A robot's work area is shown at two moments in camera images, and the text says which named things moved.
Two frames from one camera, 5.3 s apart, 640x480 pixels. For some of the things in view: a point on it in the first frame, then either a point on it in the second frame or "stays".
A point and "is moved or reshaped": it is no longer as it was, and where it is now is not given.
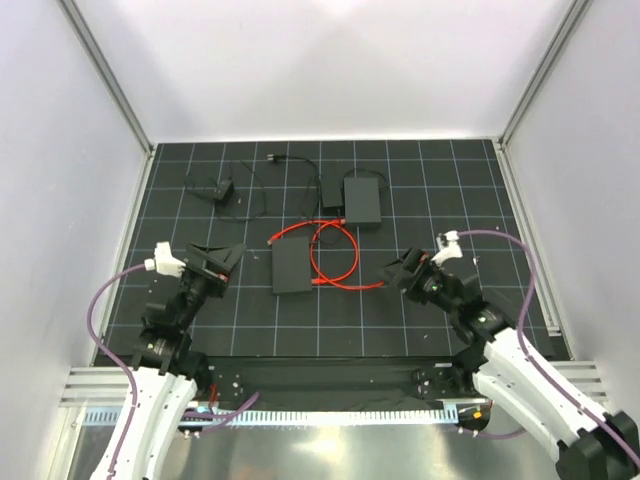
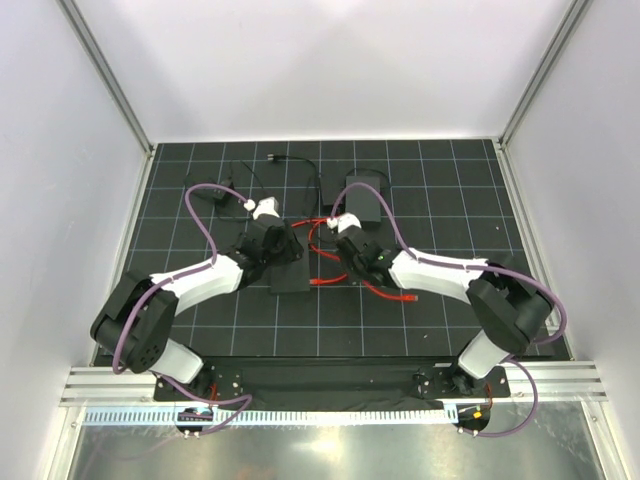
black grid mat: (317, 222) stays
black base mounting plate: (337, 382) stays
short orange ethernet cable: (339, 222) is moved or reshaped
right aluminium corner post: (573, 16) stays
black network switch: (291, 269) stays
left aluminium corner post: (108, 74) stays
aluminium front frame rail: (104, 387) stays
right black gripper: (415, 261) to (353, 275)
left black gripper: (218, 266) to (293, 249)
